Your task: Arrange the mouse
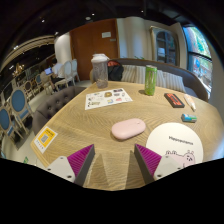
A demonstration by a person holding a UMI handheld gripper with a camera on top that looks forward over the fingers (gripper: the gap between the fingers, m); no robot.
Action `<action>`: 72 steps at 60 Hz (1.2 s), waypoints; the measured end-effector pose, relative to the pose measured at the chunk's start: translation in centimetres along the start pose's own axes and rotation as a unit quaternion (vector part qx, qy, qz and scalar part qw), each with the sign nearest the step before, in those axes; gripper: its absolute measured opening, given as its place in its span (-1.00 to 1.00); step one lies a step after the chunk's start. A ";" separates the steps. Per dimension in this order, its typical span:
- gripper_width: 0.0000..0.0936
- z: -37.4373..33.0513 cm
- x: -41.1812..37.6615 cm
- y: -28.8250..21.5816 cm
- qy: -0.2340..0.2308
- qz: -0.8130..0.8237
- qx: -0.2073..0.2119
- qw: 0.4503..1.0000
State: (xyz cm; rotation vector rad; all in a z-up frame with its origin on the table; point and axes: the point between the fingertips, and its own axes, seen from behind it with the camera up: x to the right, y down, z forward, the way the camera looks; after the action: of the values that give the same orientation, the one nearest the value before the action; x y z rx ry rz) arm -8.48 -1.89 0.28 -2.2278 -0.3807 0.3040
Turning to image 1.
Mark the white dining chair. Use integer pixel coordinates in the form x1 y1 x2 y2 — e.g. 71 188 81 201
53 60 75 92
70 58 81 83

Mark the green drink can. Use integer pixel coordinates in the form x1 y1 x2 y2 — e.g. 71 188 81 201
144 64 158 97

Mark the arched glass cabinet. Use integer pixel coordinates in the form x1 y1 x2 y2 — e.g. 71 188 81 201
149 26 181 67

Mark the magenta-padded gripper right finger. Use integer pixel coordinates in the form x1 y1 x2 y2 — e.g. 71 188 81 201
133 143 184 185

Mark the round white cartoon mouse pad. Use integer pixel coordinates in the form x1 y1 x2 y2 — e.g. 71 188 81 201
145 122 204 168

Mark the group of blue-backed chairs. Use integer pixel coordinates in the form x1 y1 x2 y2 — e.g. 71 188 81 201
0 73 46 141

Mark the brown wooden door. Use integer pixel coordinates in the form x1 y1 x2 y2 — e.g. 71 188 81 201
69 18 120 81

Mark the grey tufted armchair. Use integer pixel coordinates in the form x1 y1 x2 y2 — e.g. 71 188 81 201
31 85 88 136

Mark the clear shaker bottle white lid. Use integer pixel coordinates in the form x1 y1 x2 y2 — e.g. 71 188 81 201
90 53 110 90

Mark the black backpack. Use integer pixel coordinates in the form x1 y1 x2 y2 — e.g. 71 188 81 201
107 60 125 82

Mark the grey curved sofa bench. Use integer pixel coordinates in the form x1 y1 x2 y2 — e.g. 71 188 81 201
89 58 209 103

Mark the yellow code sticker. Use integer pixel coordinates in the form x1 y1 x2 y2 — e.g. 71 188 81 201
33 125 59 155

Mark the pink computer mouse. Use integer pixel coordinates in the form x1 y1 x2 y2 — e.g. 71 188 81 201
110 117 147 141

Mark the black box with red print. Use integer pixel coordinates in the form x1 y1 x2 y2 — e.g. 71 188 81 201
163 92 186 109

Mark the small teal pack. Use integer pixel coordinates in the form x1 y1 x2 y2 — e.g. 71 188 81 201
180 113 198 124

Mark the dark-framed window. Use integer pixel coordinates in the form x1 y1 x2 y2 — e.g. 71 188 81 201
182 26 213 98

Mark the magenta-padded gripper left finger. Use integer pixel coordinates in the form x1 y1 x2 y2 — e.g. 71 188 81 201
45 143 96 187

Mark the white sticker sheet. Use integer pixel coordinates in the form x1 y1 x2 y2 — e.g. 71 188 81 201
84 87 134 111

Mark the person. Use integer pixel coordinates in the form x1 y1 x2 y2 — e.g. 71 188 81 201
49 58 66 84

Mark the gold chandelier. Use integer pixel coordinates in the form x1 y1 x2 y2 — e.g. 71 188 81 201
11 63 26 76

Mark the cream squeeze tube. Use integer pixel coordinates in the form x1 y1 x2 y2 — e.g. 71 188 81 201
183 93 197 112

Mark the striped cushion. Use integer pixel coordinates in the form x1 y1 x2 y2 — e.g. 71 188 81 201
133 65 166 87
159 70 187 94
120 64 138 83

